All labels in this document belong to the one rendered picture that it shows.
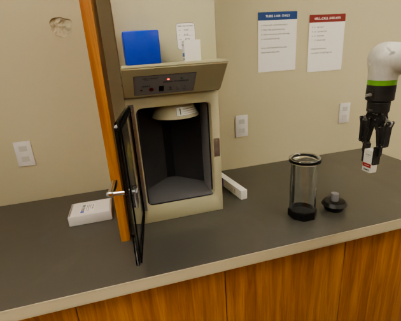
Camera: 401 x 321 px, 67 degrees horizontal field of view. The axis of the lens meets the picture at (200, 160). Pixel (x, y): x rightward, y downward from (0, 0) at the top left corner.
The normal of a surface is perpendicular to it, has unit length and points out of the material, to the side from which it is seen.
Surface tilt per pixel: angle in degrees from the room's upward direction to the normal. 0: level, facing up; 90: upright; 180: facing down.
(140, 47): 90
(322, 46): 90
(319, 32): 90
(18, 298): 0
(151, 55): 90
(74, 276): 0
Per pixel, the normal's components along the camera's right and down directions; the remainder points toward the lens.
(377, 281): 0.26, 0.30
